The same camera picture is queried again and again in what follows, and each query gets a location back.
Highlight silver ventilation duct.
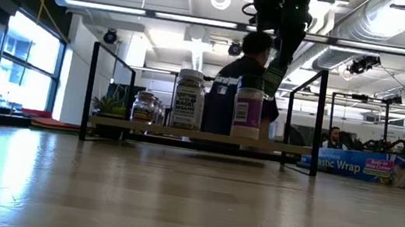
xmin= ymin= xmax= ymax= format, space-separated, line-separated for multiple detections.
xmin=309 ymin=0 xmax=405 ymax=82

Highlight red square card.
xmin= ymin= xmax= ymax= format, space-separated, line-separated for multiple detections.
xmin=30 ymin=115 xmax=83 ymax=133

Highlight seated person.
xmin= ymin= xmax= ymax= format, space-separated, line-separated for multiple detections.
xmin=321 ymin=124 xmax=351 ymax=152

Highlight black idle robot arms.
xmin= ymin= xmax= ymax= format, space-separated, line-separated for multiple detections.
xmin=361 ymin=133 xmax=405 ymax=156

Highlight white-lid clear spice jar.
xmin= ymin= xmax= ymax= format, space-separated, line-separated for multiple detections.
xmin=169 ymin=67 xmax=209 ymax=132

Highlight black track light cluster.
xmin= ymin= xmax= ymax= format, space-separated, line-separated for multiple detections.
xmin=343 ymin=52 xmax=383 ymax=79

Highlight black-lid purple-label spice jar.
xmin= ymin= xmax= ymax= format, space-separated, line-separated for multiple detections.
xmin=229 ymin=73 xmax=268 ymax=141

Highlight blue plastic wrap box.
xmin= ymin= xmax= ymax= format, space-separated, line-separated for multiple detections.
xmin=295 ymin=140 xmax=405 ymax=192

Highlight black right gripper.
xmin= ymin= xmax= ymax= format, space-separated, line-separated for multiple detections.
xmin=243 ymin=0 xmax=317 ymax=72

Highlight potted green succulent plant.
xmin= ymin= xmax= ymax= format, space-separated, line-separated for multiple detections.
xmin=86 ymin=82 xmax=133 ymax=142

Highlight long fluorescent light bar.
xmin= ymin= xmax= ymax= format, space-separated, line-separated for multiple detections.
xmin=52 ymin=0 xmax=405 ymax=57

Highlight black metal test rig frame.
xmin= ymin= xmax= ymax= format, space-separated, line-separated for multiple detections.
xmin=326 ymin=89 xmax=403 ymax=146

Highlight wooden shelf with black frame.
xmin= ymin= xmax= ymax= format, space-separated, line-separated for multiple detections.
xmin=78 ymin=39 xmax=331 ymax=179

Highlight green-lid spice jar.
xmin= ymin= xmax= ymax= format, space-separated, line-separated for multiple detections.
xmin=260 ymin=46 xmax=292 ymax=102

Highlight black round spotlight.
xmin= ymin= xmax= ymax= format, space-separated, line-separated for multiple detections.
xmin=102 ymin=29 xmax=118 ymax=46
xmin=226 ymin=40 xmax=243 ymax=59

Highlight small brown-lid spice jar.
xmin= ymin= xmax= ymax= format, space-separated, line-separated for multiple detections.
xmin=129 ymin=89 xmax=160 ymax=126

